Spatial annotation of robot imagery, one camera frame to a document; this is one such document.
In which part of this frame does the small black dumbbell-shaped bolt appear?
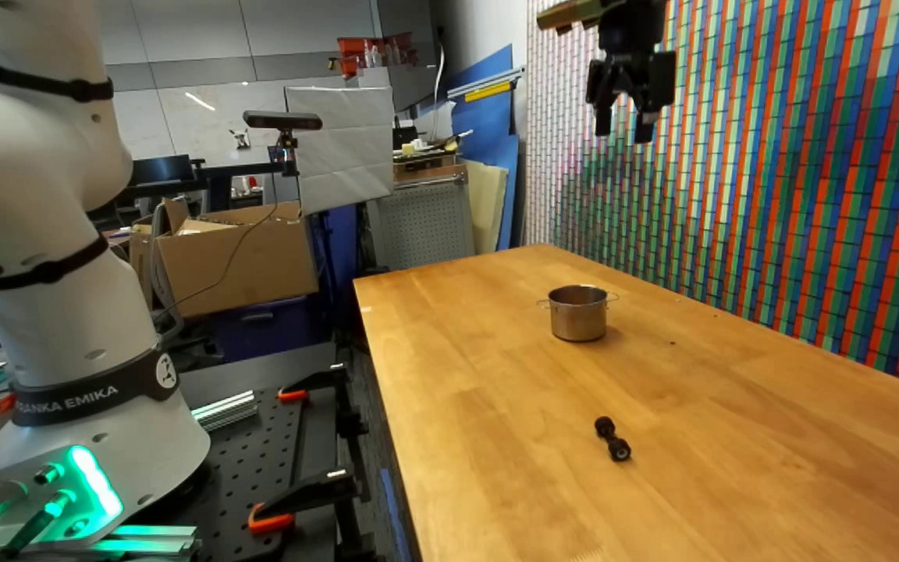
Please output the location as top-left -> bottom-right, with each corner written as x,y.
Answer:
592,415 -> 637,466

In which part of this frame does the blue storage crate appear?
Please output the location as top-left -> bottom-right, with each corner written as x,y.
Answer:
197,293 -> 337,363

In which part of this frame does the black clamp orange handle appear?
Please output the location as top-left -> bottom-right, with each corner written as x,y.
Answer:
276,363 -> 352,411
244,466 -> 359,540

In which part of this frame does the black stereo camera bar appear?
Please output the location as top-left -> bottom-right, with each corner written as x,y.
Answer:
239,110 -> 324,134

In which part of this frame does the silver aluminium extrusion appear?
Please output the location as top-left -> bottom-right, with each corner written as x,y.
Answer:
192,388 -> 258,432

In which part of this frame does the grey cabinet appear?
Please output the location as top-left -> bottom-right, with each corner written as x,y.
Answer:
366,182 -> 477,275

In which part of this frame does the black camera tripod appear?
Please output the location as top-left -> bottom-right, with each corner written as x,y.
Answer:
265,127 -> 303,175

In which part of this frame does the black work desk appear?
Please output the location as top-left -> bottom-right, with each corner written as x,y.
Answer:
131,153 -> 298,211

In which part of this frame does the black perforated mounting board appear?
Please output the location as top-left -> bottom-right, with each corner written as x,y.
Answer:
172,383 -> 380,562

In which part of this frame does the red equipment item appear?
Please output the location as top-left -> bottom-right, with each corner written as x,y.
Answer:
335,31 -> 416,81

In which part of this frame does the brown wooden beam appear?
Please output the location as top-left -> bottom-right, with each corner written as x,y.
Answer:
534,0 -> 618,31

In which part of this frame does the blue upright panel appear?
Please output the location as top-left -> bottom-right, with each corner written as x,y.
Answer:
450,45 -> 523,252

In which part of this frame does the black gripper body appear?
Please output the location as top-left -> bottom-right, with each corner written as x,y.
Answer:
585,0 -> 681,116

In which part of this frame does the round metal pot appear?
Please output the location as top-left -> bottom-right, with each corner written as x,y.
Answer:
547,285 -> 611,347

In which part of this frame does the beige foam board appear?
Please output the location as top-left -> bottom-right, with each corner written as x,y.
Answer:
465,160 -> 512,257

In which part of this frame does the brown cardboard box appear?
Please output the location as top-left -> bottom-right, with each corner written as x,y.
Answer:
131,200 -> 323,321

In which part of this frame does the white flat panel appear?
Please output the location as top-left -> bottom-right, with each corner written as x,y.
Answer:
284,81 -> 399,216

